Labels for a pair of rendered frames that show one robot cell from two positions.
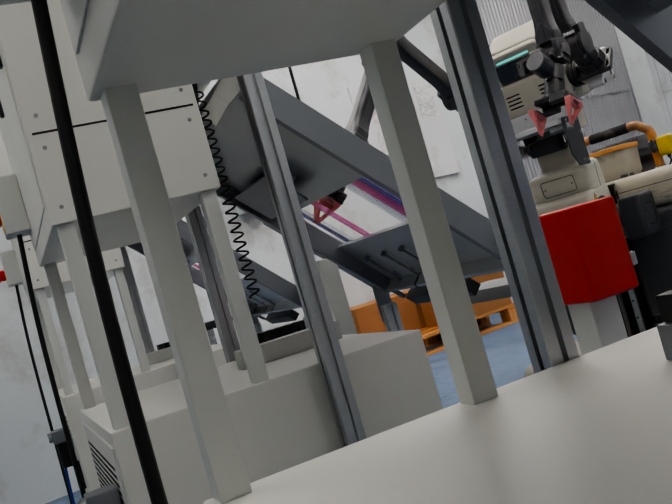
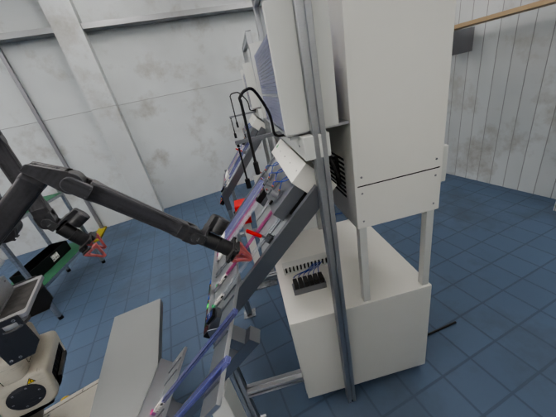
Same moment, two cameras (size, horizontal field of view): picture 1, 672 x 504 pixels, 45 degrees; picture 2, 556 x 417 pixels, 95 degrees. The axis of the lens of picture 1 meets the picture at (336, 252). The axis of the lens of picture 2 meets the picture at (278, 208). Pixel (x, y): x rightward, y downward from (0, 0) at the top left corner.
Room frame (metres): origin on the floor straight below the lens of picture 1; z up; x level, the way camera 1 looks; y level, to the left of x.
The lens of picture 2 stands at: (3.04, 0.45, 1.53)
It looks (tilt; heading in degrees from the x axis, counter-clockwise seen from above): 26 degrees down; 199
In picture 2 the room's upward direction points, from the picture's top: 12 degrees counter-clockwise
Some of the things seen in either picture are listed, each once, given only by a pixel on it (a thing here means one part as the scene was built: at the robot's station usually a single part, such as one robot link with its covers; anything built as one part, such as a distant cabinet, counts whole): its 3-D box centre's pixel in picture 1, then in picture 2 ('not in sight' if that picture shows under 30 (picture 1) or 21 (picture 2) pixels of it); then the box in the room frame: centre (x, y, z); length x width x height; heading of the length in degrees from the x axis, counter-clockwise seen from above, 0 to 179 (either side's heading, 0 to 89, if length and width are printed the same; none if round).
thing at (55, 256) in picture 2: not in sight; (43, 261); (1.63, -2.59, 0.41); 0.57 x 0.17 x 0.11; 23
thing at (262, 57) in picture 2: not in sight; (283, 83); (1.99, 0.22, 1.52); 0.51 x 0.13 x 0.27; 23
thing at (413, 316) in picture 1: (422, 318); not in sight; (6.31, -0.50, 0.22); 1.24 x 0.85 x 0.45; 123
